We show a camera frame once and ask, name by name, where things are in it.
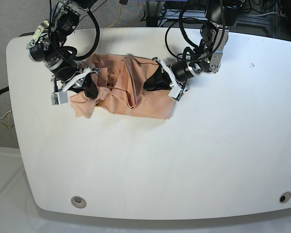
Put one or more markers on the peach orange T-shirt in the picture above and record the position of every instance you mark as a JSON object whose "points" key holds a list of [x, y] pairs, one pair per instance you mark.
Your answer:
{"points": [[120, 88]]}

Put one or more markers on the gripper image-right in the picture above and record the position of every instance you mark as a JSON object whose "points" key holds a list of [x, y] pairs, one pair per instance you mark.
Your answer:
{"points": [[181, 70]]}

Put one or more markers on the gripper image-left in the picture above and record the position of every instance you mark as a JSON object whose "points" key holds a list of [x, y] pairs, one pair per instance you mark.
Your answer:
{"points": [[67, 72]]}

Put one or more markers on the aluminium frame rail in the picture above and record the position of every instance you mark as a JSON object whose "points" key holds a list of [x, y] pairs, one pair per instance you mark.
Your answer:
{"points": [[268, 24]]}

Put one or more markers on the left table grommet hole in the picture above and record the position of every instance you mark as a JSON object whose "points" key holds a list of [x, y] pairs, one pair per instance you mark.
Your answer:
{"points": [[78, 202]]}

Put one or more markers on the right table grommet hole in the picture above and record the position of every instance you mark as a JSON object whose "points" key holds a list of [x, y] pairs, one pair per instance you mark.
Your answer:
{"points": [[285, 197]]}

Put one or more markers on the table grommet hole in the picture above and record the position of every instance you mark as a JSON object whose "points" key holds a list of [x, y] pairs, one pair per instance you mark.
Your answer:
{"points": [[78, 202], [285, 197]]}

